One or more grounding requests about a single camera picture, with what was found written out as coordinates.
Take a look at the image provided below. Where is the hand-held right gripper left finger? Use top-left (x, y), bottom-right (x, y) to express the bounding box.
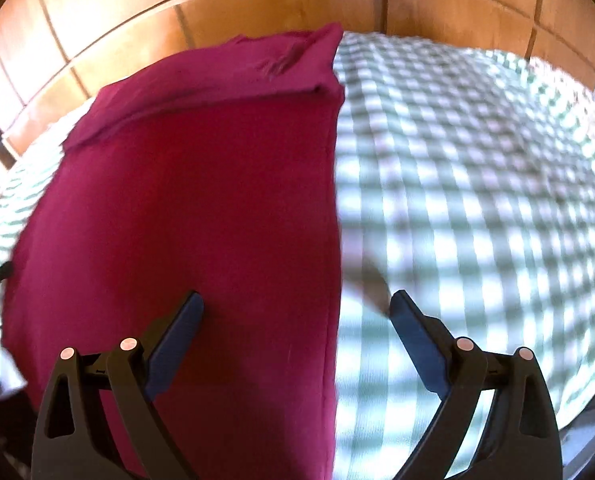
top-left (30, 289), bottom-right (204, 480)

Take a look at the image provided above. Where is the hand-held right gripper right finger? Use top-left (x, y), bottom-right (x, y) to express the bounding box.
top-left (390, 289), bottom-right (563, 480)

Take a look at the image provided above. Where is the green white checked blanket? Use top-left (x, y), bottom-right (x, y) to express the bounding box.
top-left (0, 30), bottom-right (595, 480)

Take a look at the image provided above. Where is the wooden wardrobe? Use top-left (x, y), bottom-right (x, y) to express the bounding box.
top-left (0, 0), bottom-right (595, 163)

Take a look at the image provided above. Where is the dark red knit sweater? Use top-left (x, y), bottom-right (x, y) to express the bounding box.
top-left (0, 22), bottom-right (347, 480)

